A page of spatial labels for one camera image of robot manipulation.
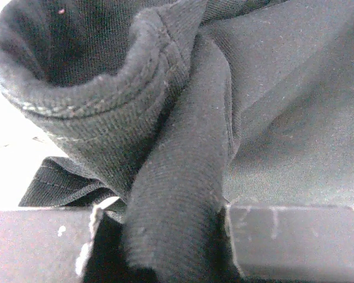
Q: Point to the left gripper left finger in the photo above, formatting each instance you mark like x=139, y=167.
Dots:
x=58, y=245

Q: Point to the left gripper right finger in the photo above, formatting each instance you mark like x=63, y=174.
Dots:
x=267, y=242

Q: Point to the black t shirt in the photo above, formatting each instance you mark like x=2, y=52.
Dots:
x=168, y=111

